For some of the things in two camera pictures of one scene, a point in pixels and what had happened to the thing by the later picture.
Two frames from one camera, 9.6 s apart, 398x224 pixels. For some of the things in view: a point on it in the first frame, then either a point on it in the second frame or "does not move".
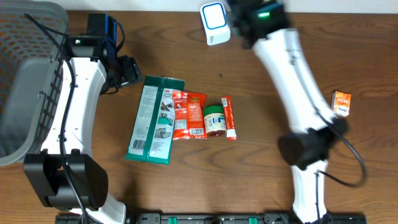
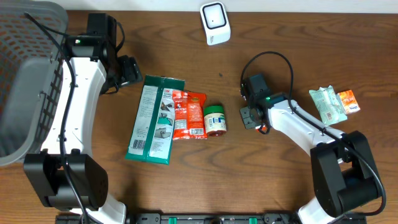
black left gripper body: (129, 71) does not move
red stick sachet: (227, 106) → (263, 128)
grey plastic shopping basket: (31, 75) does not move
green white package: (152, 135) does not move
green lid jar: (214, 121) does not move
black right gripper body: (234, 21) → (248, 117)
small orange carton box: (341, 104) → (348, 101)
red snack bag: (190, 115) does not move
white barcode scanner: (214, 17) does not move
